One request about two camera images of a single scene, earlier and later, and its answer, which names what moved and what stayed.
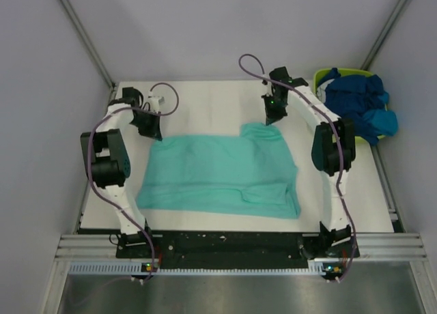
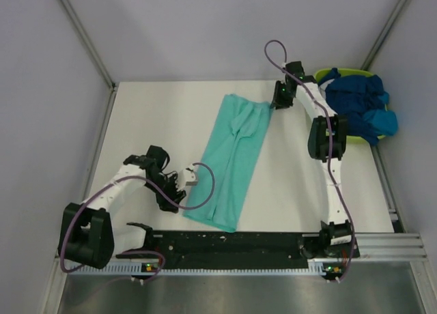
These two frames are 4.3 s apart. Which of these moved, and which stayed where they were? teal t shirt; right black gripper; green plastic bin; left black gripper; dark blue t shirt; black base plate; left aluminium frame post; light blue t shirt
Moved: right black gripper; left black gripper; teal t shirt
Stayed: black base plate; green plastic bin; light blue t shirt; dark blue t shirt; left aluminium frame post
